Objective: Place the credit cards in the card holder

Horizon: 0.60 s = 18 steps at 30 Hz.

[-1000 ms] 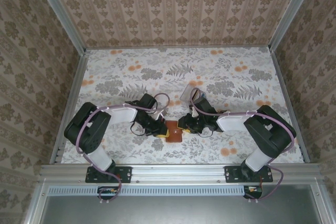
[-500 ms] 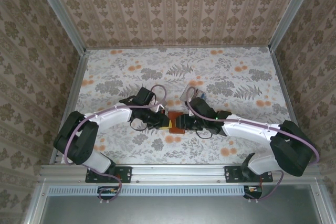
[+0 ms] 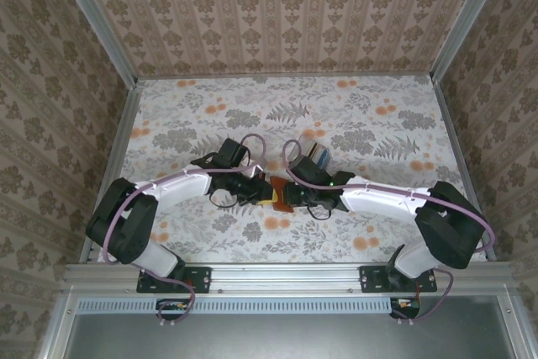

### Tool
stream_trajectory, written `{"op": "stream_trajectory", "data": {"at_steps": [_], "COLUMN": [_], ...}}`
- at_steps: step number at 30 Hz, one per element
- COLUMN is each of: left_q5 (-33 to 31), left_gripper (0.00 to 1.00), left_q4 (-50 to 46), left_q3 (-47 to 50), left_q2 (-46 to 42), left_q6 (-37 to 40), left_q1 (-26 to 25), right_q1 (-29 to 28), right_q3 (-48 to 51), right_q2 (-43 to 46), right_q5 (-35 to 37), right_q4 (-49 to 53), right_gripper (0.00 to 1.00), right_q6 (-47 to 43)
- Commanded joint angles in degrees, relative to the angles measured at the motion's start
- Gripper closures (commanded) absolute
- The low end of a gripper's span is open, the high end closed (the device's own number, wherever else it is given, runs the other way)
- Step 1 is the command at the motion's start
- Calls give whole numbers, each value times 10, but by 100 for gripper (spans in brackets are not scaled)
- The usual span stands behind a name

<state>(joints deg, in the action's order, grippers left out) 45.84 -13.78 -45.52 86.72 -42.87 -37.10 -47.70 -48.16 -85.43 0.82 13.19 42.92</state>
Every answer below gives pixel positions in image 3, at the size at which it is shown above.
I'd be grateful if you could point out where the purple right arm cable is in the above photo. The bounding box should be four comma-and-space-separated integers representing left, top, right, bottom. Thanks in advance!
282, 139, 497, 326

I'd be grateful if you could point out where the small black controller board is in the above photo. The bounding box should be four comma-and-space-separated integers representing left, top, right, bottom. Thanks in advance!
156, 297, 191, 320
388, 296, 422, 320

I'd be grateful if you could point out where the thin black right gripper cable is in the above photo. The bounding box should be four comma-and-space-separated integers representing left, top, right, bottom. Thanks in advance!
307, 202, 340, 222

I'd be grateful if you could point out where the grey metal panel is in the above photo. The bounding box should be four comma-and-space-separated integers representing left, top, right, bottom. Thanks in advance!
62, 294, 519, 359

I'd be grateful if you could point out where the aluminium frame rail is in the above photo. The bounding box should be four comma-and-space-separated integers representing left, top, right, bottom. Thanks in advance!
61, 261, 517, 295

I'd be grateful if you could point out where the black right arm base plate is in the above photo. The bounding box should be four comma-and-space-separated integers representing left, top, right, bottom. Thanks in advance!
359, 265, 438, 294

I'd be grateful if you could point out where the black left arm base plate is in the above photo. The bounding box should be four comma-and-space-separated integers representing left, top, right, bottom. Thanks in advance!
135, 265, 212, 294

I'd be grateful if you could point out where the thin black left gripper cable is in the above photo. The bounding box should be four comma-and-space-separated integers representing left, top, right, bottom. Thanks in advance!
208, 188, 243, 210

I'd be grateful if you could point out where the white slotted cable duct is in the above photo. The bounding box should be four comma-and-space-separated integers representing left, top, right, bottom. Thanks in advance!
76, 299, 395, 314

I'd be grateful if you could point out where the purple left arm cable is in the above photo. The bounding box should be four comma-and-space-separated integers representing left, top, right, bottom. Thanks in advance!
100, 133, 271, 329

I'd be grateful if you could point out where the aluminium frame post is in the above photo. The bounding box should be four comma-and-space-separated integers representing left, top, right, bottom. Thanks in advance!
50, 0, 140, 87
429, 0, 512, 83

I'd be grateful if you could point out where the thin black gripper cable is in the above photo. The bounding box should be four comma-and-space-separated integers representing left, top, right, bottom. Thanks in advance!
307, 202, 340, 222
208, 188, 243, 210

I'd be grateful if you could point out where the aluminium table side rail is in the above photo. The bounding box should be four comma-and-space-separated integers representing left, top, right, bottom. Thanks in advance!
431, 76, 498, 264
80, 80, 145, 266

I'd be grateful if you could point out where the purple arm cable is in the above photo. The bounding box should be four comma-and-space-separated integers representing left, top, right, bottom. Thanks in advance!
100, 133, 271, 329
282, 139, 497, 326

